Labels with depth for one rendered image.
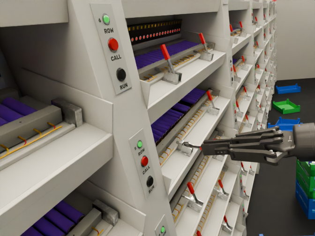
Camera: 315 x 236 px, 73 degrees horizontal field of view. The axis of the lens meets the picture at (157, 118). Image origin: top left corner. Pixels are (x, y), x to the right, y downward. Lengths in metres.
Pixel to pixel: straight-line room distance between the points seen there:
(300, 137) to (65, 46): 0.43
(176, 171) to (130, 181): 0.19
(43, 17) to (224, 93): 0.80
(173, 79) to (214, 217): 0.61
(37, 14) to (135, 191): 0.28
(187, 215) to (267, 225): 1.01
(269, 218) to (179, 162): 1.19
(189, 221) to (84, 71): 0.52
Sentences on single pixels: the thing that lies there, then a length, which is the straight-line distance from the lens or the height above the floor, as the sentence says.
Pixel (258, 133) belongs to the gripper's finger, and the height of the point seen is 0.96.
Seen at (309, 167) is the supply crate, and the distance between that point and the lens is 1.51.
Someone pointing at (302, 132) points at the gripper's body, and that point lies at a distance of 0.49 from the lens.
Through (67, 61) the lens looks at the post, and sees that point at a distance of 0.33.
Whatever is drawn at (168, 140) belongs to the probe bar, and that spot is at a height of 0.96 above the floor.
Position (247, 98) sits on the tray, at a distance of 1.51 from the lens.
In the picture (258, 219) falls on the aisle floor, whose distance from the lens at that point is 1.67.
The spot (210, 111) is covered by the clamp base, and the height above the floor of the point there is 0.93.
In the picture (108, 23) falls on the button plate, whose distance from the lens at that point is 0.33.
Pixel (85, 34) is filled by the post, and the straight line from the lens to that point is 0.30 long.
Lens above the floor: 1.22
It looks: 20 degrees down
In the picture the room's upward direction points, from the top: 13 degrees counter-clockwise
